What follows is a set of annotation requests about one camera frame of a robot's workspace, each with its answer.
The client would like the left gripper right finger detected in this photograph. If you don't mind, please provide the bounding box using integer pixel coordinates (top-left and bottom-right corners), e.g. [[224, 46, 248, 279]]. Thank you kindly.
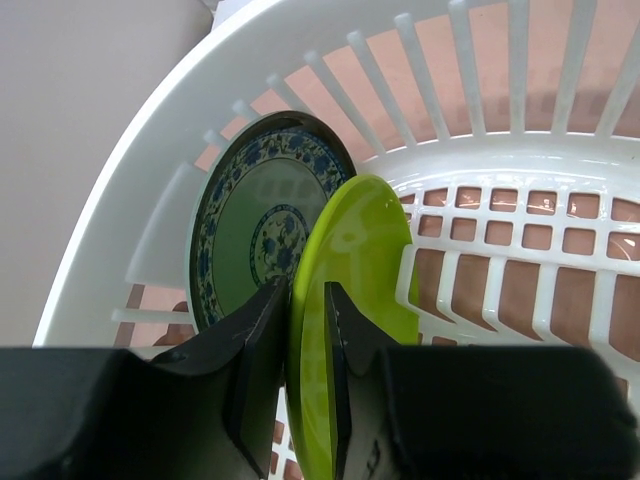
[[323, 281, 640, 480]]

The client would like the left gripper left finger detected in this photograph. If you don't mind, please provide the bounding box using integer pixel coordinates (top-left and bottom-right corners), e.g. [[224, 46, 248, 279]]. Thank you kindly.
[[1, 277, 290, 479]]

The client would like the lime green plate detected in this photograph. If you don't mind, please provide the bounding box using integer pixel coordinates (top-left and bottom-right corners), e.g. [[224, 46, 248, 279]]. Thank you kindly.
[[285, 175, 418, 479]]

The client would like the blue patterned plate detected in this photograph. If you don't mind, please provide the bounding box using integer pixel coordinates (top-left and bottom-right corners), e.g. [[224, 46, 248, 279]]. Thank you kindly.
[[185, 110, 356, 331]]

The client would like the pink white dish rack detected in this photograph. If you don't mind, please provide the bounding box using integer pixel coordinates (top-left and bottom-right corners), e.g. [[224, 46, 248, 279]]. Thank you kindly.
[[34, 1, 639, 405]]

